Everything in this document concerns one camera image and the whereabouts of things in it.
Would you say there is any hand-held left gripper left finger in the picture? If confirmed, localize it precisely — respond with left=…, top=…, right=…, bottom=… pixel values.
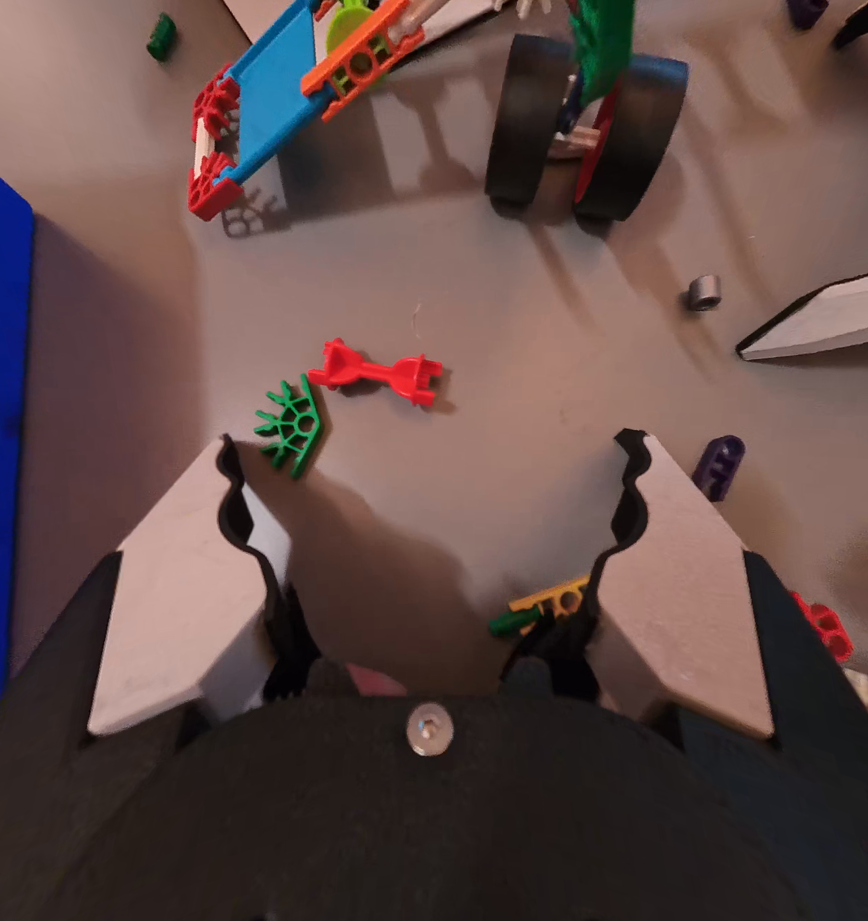
left=87, top=434, right=323, bottom=736

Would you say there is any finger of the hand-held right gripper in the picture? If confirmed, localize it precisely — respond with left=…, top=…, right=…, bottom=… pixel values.
left=735, top=261, right=868, bottom=362
left=832, top=0, right=868, bottom=51

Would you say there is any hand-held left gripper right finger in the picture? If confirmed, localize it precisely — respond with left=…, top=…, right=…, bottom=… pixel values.
left=583, top=429, right=776, bottom=738

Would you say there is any colourful construction toy model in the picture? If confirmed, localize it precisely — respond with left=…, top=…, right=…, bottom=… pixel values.
left=188, top=0, right=691, bottom=224

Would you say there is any purple toy clip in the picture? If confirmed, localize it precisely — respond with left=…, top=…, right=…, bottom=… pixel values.
left=693, top=435, right=747, bottom=503

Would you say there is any yellow toy connector green rod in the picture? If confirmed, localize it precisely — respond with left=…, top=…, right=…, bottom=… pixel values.
left=488, top=576, right=593, bottom=638

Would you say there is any red toy connector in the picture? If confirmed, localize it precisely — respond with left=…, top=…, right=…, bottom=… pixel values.
left=790, top=590, right=855, bottom=663

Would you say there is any green fan toy connector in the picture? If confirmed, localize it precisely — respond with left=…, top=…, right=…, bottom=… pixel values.
left=253, top=373, right=329, bottom=482

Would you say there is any red toy clip piece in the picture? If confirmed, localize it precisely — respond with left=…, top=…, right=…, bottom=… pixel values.
left=307, top=338, right=444, bottom=408

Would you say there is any short green toy rod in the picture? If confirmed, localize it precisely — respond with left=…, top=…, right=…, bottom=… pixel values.
left=146, top=12, right=178, bottom=63

